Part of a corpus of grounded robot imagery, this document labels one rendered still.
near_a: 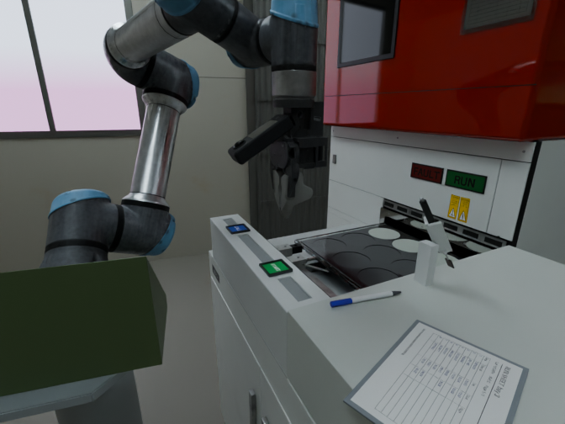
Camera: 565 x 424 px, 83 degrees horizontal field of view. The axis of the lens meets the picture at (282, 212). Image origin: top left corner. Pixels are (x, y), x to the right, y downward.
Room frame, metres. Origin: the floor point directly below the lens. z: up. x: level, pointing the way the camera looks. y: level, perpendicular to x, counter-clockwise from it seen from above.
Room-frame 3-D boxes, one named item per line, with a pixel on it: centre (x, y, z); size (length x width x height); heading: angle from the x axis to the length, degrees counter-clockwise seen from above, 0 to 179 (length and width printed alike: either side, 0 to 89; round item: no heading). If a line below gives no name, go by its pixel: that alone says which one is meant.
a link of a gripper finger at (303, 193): (0.57, -0.03, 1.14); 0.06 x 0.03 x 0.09; 116
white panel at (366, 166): (1.10, -0.40, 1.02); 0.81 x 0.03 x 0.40; 26
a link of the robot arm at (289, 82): (0.58, -0.02, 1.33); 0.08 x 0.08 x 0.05
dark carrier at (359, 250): (0.83, -0.29, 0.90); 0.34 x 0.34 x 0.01; 26
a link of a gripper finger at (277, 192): (0.60, -0.02, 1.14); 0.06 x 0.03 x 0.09; 116
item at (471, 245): (0.94, -0.47, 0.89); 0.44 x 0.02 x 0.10; 26
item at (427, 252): (0.56, -0.29, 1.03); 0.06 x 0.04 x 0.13; 116
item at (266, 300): (0.73, 0.07, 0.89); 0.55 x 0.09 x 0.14; 26
